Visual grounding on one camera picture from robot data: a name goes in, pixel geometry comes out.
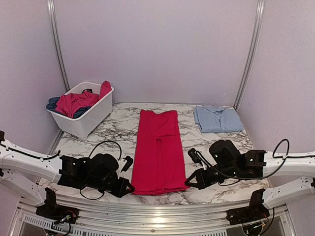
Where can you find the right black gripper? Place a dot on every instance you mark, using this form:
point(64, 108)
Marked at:
point(202, 182)

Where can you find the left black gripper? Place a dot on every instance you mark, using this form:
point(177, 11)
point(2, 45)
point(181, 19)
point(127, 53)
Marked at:
point(123, 183)

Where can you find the red t-shirt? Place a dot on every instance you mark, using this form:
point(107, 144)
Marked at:
point(159, 165)

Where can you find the light blue button shirt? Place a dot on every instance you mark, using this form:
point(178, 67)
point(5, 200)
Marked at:
point(217, 119)

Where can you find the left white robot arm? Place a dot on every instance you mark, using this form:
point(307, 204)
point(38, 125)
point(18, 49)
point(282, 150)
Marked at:
point(16, 161)

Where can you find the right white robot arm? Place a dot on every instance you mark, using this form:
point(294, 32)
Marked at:
point(301, 165)

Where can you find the white plastic laundry bin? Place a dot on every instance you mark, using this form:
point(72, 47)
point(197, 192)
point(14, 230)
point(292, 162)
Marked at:
point(81, 127)

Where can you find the red garment in bin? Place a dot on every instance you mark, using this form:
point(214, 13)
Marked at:
point(69, 103)

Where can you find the dark blue garment in bin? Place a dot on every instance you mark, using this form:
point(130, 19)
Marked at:
point(52, 106)

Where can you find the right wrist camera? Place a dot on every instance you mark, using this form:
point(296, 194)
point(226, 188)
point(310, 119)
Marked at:
point(198, 158)

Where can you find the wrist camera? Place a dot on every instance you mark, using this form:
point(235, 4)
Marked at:
point(127, 162)
point(198, 158)

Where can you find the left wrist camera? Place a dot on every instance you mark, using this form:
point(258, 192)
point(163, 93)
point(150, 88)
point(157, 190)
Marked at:
point(127, 162)

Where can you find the front aluminium rail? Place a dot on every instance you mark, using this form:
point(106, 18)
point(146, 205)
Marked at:
point(120, 219)

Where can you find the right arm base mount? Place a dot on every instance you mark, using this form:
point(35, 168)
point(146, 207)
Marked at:
point(246, 214)

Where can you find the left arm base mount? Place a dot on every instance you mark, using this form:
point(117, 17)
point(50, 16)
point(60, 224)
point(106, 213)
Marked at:
point(58, 212)

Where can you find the right aluminium frame post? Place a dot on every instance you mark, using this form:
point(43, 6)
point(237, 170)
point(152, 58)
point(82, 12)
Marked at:
point(252, 49)

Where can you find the aluminium frame post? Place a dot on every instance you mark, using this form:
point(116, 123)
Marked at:
point(57, 43)
point(252, 49)

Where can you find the left aluminium frame post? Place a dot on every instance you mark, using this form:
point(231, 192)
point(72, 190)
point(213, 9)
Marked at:
point(57, 43)

